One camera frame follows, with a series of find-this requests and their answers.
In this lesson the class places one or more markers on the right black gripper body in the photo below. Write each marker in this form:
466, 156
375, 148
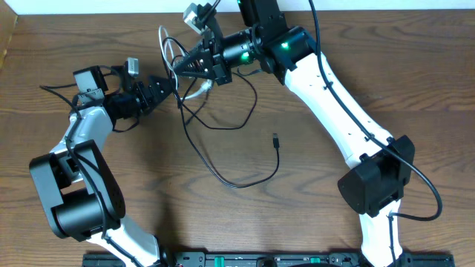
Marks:
239, 50

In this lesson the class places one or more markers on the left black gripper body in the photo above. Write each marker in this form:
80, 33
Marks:
127, 103

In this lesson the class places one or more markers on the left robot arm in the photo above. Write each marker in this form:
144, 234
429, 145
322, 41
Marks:
78, 192

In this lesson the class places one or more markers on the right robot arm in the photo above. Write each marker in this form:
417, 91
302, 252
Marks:
378, 164

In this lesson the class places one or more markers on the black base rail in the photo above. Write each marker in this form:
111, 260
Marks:
343, 259

